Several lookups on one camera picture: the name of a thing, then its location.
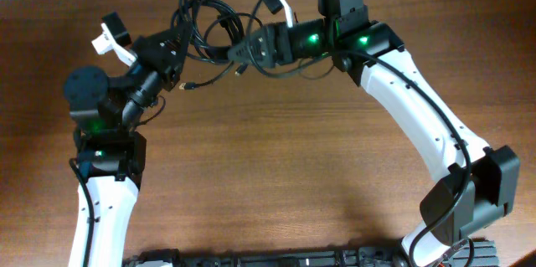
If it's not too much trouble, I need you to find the black usb cable bundle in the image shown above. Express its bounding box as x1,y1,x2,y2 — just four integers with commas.
169,0,269,91

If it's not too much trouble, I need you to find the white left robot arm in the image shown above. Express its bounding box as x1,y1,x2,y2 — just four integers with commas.
63,13,193,266

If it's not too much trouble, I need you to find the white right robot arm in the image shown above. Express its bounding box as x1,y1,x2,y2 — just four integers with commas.
228,0,520,266

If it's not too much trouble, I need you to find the black left camera cable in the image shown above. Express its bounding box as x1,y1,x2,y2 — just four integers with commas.
68,157,96,267

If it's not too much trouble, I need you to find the black camera cable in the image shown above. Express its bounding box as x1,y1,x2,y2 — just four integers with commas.
68,157,96,267
246,0,473,267

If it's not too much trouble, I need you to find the black right camera cable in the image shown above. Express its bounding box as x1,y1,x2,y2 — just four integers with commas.
246,0,473,267

